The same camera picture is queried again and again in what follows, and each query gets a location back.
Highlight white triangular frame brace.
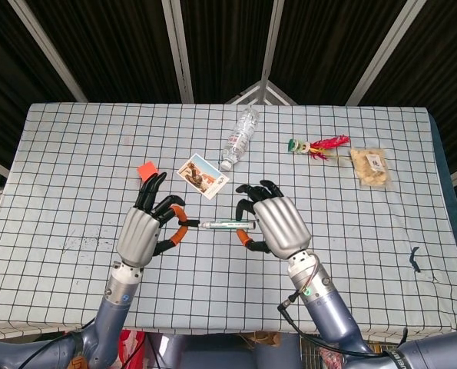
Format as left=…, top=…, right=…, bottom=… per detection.
left=223, top=79, right=299, bottom=107

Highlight red plastic bag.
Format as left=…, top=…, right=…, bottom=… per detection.
left=118, top=329, right=147, bottom=369

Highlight thin coloured wrist wires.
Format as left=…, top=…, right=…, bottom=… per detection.
left=306, top=253, right=323, bottom=288

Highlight orange cube block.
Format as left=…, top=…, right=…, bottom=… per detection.
left=137, top=161, right=159, bottom=181

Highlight white black checked tablecloth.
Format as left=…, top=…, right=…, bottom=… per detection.
left=0, top=101, right=457, bottom=341

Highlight clear plastic water bottle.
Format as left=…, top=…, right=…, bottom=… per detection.
left=218, top=107, right=260, bottom=172

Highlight green white marker pen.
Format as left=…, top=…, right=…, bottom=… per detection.
left=199, top=218, right=257, bottom=232

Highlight black arm cable with plug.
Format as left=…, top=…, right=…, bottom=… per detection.
left=277, top=290, right=409, bottom=357

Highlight white metal frame post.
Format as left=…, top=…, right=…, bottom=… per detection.
left=161, top=0, right=194, bottom=104
left=346, top=0, right=421, bottom=105
left=7, top=0, right=88, bottom=103
left=260, top=0, right=290, bottom=103

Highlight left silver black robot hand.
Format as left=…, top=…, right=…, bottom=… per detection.
left=115, top=171, right=200, bottom=268

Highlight photo postcard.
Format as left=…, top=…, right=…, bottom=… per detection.
left=177, top=153, right=229, bottom=200

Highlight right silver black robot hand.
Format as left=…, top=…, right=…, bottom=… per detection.
left=234, top=179, right=313, bottom=259

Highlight wire mesh basket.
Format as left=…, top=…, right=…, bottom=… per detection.
left=300, top=337, right=371, bottom=369

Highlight red yellow feather shuttlecock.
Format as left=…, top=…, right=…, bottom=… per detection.
left=287, top=133, right=351, bottom=166

